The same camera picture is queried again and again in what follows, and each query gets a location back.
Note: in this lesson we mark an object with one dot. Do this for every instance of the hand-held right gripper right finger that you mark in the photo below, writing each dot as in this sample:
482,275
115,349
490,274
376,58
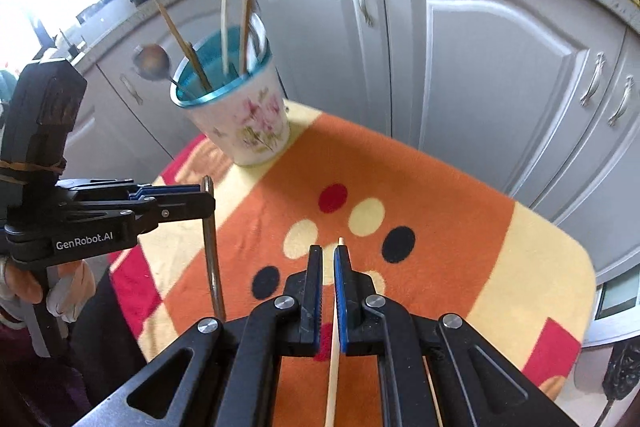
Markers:
341,307

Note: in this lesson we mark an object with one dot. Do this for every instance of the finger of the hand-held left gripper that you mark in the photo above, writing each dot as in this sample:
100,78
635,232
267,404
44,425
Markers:
170,190
175,209

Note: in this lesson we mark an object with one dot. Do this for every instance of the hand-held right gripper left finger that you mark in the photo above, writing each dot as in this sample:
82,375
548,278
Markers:
315,302

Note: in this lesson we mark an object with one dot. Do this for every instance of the metal spoon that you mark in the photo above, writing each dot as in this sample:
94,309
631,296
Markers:
150,62
214,257

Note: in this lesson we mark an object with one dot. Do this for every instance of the dark wooden chopstick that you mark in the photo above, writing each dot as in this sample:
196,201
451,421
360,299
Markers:
175,27

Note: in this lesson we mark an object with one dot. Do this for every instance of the light wooden chopstick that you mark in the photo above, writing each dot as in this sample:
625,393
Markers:
225,32

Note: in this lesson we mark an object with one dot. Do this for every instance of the white ceramic spoon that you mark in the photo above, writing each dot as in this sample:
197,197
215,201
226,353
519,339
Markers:
258,34

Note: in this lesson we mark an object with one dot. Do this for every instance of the person's left hand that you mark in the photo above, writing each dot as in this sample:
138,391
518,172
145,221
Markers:
72,287

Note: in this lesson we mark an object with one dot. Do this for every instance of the orange patterned blanket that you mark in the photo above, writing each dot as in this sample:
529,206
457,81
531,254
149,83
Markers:
425,207

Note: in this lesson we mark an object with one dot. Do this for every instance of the dark object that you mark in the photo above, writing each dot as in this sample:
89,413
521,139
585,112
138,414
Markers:
622,382

